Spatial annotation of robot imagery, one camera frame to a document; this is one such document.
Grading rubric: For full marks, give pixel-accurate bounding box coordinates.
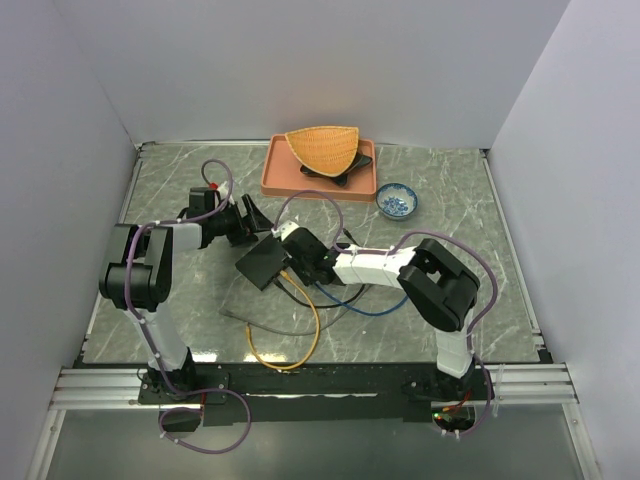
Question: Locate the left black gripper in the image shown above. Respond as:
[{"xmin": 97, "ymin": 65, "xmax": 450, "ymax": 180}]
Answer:
[{"xmin": 209, "ymin": 194, "xmax": 274, "ymax": 247}]

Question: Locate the yellow ethernet cable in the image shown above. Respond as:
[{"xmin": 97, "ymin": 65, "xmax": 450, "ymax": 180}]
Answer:
[{"xmin": 244, "ymin": 270, "xmax": 322, "ymax": 372}]

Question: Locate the blue ethernet cable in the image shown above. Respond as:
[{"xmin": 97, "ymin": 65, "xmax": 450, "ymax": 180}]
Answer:
[{"xmin": 312, "ymin": 282, "xmax": 409, "ymax": 318}]

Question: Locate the black network switch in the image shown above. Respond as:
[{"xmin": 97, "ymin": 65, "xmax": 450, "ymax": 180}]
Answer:
[{"xmin": 235, "ymin": 235, "xmax": 288, "ymax": 291}]

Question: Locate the black ethernet cable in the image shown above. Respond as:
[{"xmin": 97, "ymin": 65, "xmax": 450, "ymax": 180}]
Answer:
[{"xmin": 272, "ymin": 228, "xmax": 369, "ymax": 309}]

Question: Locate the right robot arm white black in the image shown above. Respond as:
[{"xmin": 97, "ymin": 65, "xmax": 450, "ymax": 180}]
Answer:
[{"xmin": 273, "ymin": 222, "xmax": 480, "ymax": 399}]

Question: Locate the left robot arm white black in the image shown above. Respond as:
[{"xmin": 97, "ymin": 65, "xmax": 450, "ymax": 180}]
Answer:
[{"xmin": 99, "ymin": 184, "xmax": 273, "ymax": 402}]

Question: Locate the salmon pink tray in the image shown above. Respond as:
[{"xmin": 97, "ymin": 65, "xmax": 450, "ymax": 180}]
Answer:
[{"xmin": 261, "ymin": 134, "xmax": 378, "ymax": 202}]

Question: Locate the orange woven basket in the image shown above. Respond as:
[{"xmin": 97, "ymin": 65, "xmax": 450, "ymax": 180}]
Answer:
[{"xmin": 284, "ymin": 126, "xmax": 360, "ymax": 178}]

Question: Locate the blue white ceramic bowl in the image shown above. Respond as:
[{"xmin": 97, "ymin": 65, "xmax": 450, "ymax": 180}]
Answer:
[{"xmin": 375, "ymin": 182, "xmax": 419, "ymax": 221}]

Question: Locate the black dish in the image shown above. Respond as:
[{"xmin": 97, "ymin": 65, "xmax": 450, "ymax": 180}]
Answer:
[{"xmin": 299, "ymin": 152, "xmax": 373, "ymax": 187}]

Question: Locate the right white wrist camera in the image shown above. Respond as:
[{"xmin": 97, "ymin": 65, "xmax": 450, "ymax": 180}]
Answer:
[{"xmin": 271, "ymin": 220, "xmax": 299, "ymax": 241}]

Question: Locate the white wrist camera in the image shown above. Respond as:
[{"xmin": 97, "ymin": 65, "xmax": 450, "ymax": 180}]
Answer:
[
  {"xmin": 209, "ymin": 181, "xmax": 235, "ymax": 204},
  {"xmin": 271, "ymin": 220, "xmax": 299, "ymax": 241}
]

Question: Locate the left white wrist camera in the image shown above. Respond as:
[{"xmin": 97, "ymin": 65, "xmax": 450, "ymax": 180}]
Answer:
[{"xmin": 209, "ymin": 181, "xmax": 235, "ymax": 204}]

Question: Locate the grey ethernet cable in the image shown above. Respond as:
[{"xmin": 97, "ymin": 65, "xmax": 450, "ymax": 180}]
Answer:
[{"xmin": 218, "ymin": 307, "xmax": 361, "ymax": 337}]

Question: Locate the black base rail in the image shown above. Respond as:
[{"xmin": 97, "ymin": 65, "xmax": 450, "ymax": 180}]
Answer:
[{"xmin": 138, "ymin": 362, "xmax": 494, "ymax": 426}]

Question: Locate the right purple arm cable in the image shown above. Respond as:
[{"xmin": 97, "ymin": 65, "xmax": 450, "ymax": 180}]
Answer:
[{"xmin": 273, "ymin": 189, "xmax": 500, "ymax": 441}]

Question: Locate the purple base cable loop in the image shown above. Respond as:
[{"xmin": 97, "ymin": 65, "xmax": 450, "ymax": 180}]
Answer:
[{"xmin": 158, "ymin": 388, "xmax": 254, "ymax": 456}]

